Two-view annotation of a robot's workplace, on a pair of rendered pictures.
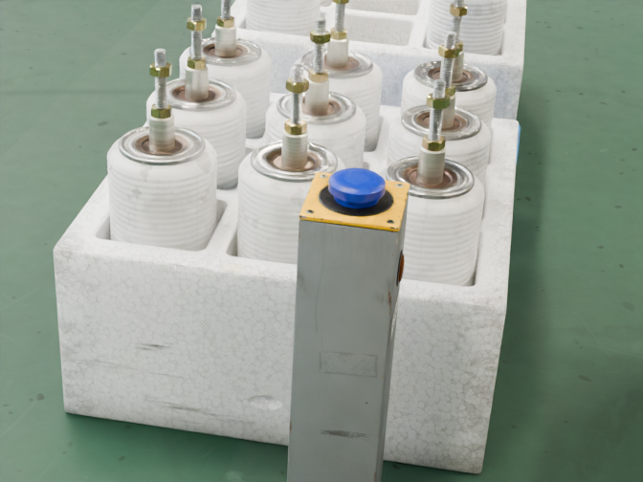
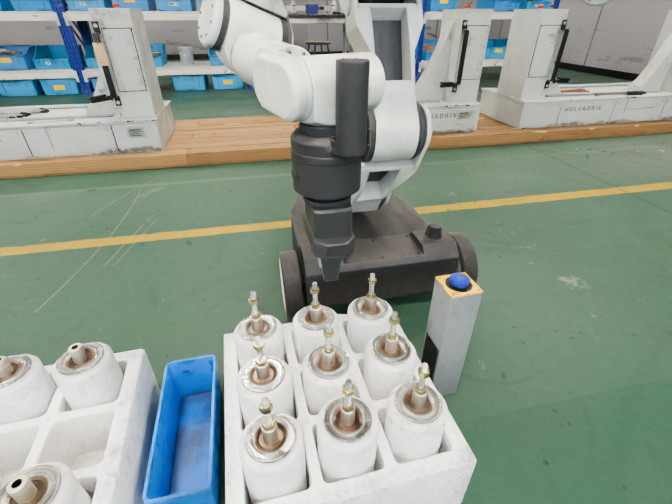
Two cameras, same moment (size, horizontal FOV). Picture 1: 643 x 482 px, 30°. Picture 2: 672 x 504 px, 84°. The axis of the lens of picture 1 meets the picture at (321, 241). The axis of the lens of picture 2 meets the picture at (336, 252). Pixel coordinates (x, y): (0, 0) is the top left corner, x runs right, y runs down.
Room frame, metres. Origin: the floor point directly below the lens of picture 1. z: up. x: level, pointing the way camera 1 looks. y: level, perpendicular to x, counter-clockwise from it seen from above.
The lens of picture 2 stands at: (1.22, 0.44, 0.78)
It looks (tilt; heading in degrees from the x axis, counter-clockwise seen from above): 33 degrees down; 247
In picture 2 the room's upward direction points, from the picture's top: straight up
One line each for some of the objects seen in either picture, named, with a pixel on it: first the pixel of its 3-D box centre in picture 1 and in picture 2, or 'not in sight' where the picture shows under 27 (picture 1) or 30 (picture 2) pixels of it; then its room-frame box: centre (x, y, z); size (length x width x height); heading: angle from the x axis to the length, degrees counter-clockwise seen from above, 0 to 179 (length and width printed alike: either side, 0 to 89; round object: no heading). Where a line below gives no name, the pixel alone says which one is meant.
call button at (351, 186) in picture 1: (356, 191); (459, 281); (0.75, -0.02, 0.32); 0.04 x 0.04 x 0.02
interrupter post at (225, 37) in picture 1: (225, 40); (270, 432); (1.18, 0.11, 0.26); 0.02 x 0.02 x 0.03
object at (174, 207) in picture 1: (164, 235); (411, 435); (0.95, 0.14, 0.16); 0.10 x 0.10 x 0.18
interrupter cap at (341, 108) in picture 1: (316, 108); (328, 361); (1.05, 0.01, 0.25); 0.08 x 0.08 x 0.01
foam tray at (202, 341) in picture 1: (309, 254); (330, 415); (1.05, 0.01, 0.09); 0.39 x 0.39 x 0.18; 82
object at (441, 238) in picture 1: (420, 269); (368, 338); (0.92, -0.09, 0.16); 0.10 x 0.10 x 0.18
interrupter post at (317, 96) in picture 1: (317, 95); (328, 356); (1.05, 0.01, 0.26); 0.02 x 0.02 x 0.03
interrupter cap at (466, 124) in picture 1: (441, 122); (315, 317); (1.03, -0.11, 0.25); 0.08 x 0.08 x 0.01
